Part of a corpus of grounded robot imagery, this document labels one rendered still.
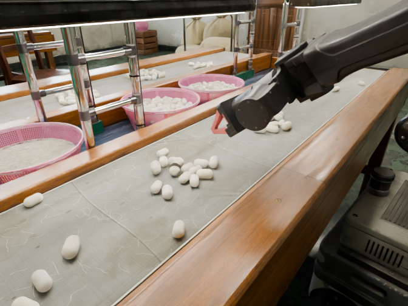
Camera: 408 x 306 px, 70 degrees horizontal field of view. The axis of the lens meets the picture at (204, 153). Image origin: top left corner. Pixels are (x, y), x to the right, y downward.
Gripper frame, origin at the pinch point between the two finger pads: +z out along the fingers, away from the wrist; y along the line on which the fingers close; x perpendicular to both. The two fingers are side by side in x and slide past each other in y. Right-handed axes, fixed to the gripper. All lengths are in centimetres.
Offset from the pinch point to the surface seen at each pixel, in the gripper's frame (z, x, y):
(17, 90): 68, -54, 8
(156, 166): 7.2, 0.5, 13.4
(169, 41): 384, -250, -433
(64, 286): 0.3, 9.0, 39.6
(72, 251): 1.6, 5.7, 36.4
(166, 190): 1.6, 5.6, 18.0
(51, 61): 237, -163, -95
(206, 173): 0.5, 7.1, 8.5
